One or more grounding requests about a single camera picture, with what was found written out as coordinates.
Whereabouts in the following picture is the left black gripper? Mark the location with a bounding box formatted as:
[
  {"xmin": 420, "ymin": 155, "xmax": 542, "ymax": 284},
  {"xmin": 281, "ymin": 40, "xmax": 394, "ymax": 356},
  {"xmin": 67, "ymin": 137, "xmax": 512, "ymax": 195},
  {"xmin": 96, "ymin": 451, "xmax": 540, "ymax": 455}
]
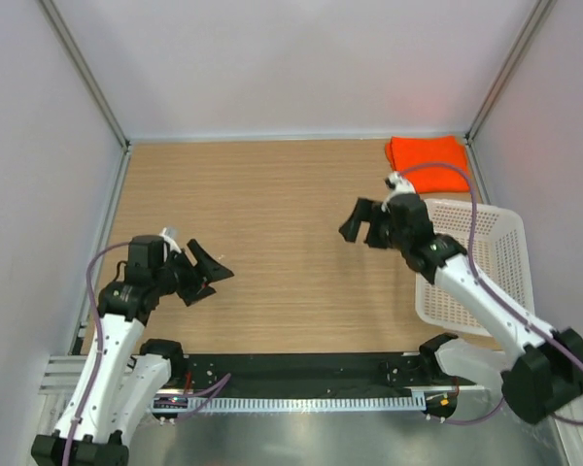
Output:
[{"xmin": 152, "ymin": 240, "xmax": 232, "ymax": 306}]

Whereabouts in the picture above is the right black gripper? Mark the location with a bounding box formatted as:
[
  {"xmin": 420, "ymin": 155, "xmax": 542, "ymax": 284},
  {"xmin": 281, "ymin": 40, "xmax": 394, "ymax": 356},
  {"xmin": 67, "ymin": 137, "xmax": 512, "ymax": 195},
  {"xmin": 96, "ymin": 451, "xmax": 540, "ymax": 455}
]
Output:
[{"xmin": 339, "ymin": 197, "xmax": 410, "ymax": 252}]

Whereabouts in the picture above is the orange t shirt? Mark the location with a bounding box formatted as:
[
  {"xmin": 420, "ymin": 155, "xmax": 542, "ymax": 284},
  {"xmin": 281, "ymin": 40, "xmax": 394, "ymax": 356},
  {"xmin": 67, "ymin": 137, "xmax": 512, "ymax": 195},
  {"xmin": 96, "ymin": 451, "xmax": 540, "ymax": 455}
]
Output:
[{"xmin": 385, "ymin": 136, "xmax": 469, "ymax": 194}]

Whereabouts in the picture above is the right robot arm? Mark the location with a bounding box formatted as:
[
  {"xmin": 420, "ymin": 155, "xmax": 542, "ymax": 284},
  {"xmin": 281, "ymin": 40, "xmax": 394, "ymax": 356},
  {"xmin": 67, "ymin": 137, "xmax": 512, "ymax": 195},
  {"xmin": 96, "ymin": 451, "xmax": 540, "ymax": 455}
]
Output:
[{"xmin": 339, "ymin": 193, "xmax": 583, "ymax": 424}]

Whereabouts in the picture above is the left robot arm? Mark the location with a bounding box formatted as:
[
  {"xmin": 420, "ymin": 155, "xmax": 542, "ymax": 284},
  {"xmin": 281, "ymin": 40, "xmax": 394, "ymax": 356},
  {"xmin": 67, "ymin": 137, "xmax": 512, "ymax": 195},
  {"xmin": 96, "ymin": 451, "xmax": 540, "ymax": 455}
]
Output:
[{"xmin": 31, "ymin": 230, "xmax": 234, "ymax": 465}]

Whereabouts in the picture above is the white plastic basket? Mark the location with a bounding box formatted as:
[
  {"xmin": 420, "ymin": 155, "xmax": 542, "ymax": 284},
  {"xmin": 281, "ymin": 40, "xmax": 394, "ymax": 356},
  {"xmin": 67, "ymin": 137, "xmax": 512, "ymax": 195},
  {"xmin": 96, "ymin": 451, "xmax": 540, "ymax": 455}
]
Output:
[{"xmin": 415, "ymin": 199, "xmax": 534, "ymax": 337}]

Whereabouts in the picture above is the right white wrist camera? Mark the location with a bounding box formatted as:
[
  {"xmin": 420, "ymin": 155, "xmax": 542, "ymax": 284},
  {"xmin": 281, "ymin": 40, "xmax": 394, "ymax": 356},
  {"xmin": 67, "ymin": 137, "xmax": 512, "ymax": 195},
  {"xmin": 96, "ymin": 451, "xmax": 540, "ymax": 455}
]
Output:
[{"xmin": 381, "ymin": 171, "xmax": 417, "ymax": 212}]

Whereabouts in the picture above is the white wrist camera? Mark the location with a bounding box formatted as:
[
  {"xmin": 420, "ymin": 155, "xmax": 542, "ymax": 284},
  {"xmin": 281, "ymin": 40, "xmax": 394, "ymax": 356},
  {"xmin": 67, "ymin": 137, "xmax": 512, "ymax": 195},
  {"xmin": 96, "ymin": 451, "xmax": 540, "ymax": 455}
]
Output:
[
  {"xmin": 159, "ymin": 226, "xmax": 182, "ymax": 253},
  {"xmin": 381, "ymin": 171, "xmax": 417, "ymax": 212}
]

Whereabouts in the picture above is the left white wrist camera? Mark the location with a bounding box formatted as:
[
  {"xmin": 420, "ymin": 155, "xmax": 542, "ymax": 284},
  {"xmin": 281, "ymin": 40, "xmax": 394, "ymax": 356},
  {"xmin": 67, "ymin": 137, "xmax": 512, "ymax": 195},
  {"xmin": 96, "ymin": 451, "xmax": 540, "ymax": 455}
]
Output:
[{"xmin": 159, "ymin": 226, "xmax": 182, "ymax": 253}]

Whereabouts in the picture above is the slotted cable duct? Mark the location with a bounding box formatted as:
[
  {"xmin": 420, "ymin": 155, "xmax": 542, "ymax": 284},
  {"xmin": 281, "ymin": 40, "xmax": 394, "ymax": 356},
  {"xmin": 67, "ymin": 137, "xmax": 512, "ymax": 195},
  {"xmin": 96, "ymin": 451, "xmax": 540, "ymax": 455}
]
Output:
[{"xmin": 150, "ymin": 392, "xmax": 427, "ymax": 416}]

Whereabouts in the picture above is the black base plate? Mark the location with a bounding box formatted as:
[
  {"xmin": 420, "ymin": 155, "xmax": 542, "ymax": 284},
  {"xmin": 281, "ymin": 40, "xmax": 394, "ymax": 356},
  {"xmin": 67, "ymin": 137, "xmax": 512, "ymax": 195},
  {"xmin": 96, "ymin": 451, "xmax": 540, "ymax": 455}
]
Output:
[{"xmin": 163, "ymin": 352, "xmax": 457, "ymax": 399}]

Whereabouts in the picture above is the aluminium rail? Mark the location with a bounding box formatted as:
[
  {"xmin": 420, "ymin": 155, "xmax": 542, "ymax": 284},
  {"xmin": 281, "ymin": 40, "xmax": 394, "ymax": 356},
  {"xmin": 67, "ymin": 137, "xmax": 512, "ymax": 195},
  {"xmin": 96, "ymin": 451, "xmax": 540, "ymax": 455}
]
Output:
[{"xmin": 39, "ymin": 355, "xmax": 86, "ymax": 394}]

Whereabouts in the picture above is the left aluminium frame post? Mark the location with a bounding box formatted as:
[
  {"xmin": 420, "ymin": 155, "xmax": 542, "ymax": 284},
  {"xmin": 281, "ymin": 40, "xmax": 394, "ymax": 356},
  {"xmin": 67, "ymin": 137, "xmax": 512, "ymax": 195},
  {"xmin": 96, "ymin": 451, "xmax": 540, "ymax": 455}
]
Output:
[{"xmin": 37, "ymin": 0, "xmax": 130, "ymax": 151}]

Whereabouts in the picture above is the aluminium frame post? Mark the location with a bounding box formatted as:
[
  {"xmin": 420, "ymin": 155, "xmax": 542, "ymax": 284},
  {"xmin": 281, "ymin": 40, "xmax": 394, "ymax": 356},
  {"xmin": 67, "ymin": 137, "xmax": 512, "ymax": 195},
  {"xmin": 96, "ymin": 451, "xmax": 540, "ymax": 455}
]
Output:
[
  {"xmin": 464, "ymin": 0, "xmax": 556, "ymax": 145},
  {"xmin": 37, "ymin": 0, "xmax": 130, "ymax": 151}
]

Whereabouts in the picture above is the right aluminium frame post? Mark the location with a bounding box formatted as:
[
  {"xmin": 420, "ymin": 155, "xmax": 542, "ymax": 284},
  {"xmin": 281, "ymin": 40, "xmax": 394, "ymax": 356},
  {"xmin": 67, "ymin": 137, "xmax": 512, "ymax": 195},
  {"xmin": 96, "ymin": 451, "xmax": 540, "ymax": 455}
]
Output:
[{"xmin": 464, "ymin": 0, "xmax": 556, "ymax": 145}]

